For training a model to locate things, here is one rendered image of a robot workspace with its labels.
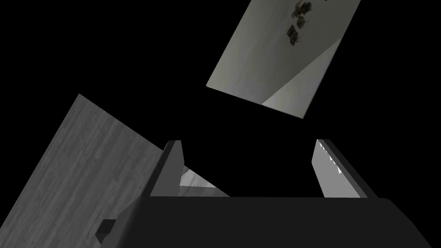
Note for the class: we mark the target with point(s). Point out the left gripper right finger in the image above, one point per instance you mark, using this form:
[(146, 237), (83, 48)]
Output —
[(333, 179)]

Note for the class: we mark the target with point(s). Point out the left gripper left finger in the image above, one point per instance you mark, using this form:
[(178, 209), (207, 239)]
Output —
[(168, 175)]

